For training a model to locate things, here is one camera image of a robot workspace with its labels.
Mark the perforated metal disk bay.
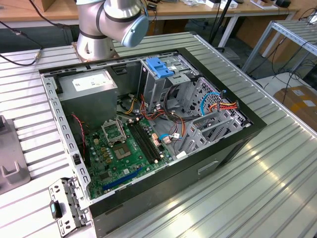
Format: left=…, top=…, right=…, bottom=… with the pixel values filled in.
left=173, top=76, right=251, bottom=159

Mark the black RAM slot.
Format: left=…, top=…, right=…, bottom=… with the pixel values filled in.
left=135, top=119, right=164, bottom=159
left=127, top=120, right=159, bottom=164

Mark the metal optical drive cage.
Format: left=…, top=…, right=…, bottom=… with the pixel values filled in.
left=137, top=51, right=201, bottom=117

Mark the metal locking lever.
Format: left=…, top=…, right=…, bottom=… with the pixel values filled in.
left=118, top=119, right=126, bottom=142

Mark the CPU socket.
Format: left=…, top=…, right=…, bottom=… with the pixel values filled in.
left=110, top=142, right=133, bottom=162

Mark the blue plastic drive latch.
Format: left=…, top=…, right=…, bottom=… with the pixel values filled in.
left=145, top=57, right=175, bottom=79

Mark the metal socket cover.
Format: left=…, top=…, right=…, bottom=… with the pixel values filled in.
left=101, top=119, right=126, bottom=146

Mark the black open PC case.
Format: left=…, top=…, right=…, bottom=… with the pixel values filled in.
left=38, top=47, right=268, bottom=238

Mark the green motherboard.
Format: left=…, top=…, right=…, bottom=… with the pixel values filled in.
left=85, top=116, right=174, bottom=200

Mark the grey power supply unit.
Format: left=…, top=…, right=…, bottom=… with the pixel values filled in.
left=56, top=68, right=119, bottom=129

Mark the blue expansion slot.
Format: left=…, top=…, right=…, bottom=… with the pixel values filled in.
left=102, top=166, right=144, bottom=193

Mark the long wooden desk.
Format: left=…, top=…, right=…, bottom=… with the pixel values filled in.
left=0, top=0, right=302, bottom=49

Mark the black tripod stand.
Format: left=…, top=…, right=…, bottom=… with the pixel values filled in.
left=208, top=0, right=236, bottom=53

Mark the cardboard box with labels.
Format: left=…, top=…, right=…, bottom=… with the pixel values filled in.
left=273, top=85, right=317, bottom=126

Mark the grey parts rack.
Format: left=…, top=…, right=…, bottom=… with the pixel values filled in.
left=0, top=115, right=32, bottom=194

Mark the small brown box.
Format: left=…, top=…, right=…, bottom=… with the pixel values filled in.
left=41, top=0, right=78, bottom=12

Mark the blue wire with white plug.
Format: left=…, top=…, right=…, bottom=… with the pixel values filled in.
left=157, top=133, right=184, bottom=144

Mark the red wire bundle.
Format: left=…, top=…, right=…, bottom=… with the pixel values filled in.
left=139, top=94, right=166, bottom=122

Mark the orange yellow wire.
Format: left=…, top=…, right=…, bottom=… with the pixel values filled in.
left=178, top=116, right=186, bottom=138

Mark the yellow black wire bundle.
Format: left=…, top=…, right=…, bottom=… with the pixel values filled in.
left=122, top=94, right=138, bottom=115

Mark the blue wire with black plug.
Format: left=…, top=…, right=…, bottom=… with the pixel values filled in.
left=200, top=90, right=227, bottom=117

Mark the orange red power wire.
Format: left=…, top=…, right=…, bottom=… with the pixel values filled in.
left=209, top=100, right=240, bottom=114

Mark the red black twisted wire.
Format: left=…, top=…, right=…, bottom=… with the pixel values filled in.
left=71, top=113, right=88, bottom=156

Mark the metal expansion slot bracket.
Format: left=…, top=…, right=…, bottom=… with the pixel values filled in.
left=48, top=176, right=91, bottom=235

